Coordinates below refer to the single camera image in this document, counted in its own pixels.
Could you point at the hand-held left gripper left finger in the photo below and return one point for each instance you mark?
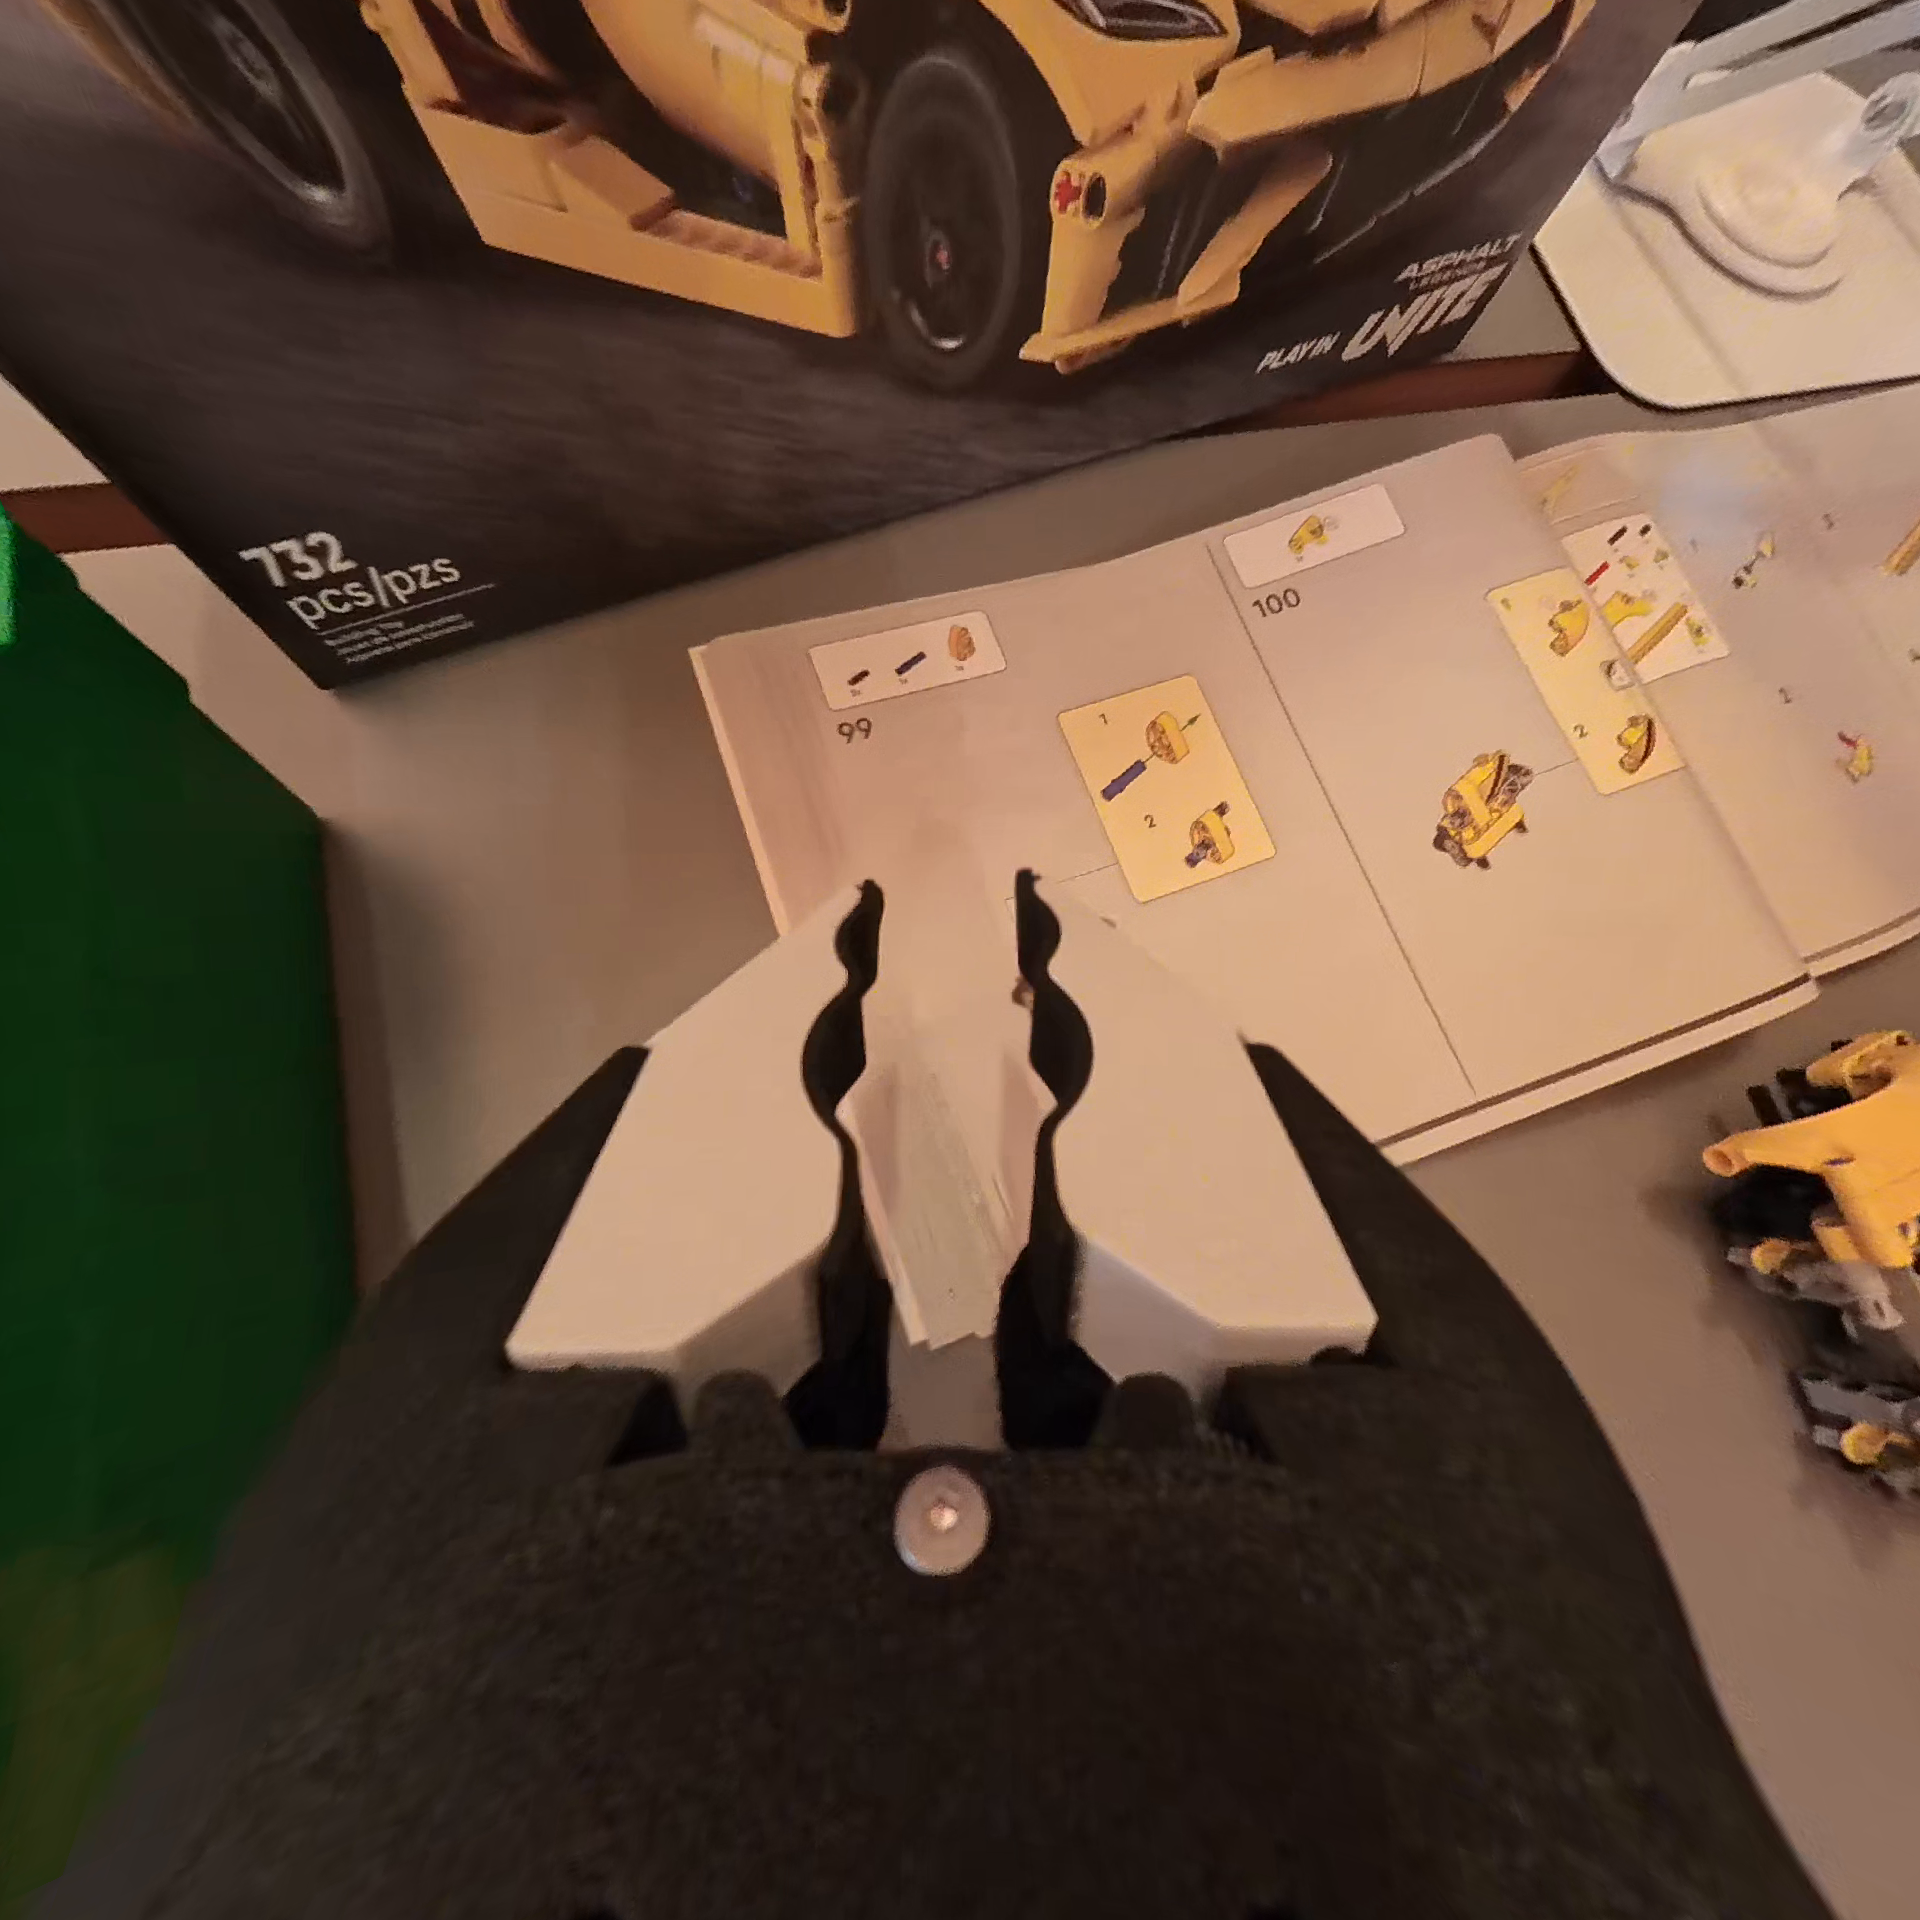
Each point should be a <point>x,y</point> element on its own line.
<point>674,1214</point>

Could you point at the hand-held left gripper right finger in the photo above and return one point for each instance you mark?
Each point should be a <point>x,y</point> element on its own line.
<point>1200,1201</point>

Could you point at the instruction booklet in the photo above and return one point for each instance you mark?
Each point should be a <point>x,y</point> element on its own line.
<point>1348,901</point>

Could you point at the grey desk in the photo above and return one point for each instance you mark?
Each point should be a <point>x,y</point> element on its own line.
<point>524,841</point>

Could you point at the green plastic bin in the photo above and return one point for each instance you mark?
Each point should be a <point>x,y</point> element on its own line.
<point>136,975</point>

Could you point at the yellow toy car model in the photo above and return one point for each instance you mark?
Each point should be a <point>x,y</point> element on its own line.
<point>1860,1186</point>

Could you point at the black toy set box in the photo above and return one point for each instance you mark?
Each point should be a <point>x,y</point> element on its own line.
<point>599,452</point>

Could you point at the white clipboard stand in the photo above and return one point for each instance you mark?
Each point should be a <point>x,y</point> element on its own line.
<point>1694,284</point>

